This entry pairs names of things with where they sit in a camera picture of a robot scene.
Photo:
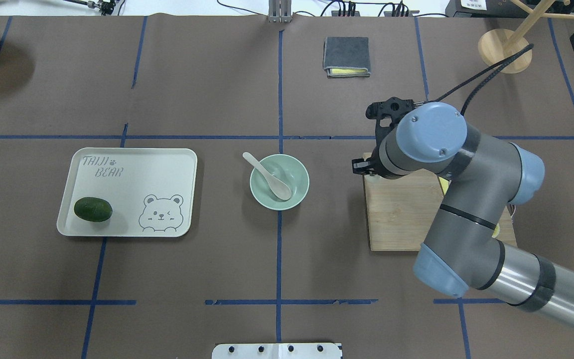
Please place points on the black camera mount wrist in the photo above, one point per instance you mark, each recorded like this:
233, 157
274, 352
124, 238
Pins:
387, 115

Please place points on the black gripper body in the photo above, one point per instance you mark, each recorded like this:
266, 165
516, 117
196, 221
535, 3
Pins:
362, 167

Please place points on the grey folded cloth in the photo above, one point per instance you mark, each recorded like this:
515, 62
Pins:
346, 57

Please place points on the green avocado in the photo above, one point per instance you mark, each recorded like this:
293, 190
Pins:
93, 209

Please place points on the aluminium frame post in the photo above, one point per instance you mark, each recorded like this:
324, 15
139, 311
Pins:
279, 11

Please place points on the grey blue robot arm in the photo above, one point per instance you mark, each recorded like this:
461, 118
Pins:
485, 175

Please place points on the wooden cup tree stand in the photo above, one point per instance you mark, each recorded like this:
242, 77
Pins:
498, 44

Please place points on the light green bowl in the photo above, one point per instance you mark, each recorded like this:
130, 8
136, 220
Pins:
289, 170

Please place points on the bamboo cutting board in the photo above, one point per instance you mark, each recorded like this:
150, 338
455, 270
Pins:
400, 211

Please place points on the white ceramic soup spoon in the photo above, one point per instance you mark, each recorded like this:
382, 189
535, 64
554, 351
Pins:
276, 186

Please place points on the cream bear serving tray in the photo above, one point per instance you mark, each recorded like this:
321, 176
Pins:
150, 190

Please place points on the lower lemon slice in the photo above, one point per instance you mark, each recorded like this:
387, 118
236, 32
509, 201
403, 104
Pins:
496, 231

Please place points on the yellow plastic knife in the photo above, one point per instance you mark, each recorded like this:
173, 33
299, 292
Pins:
444, 185

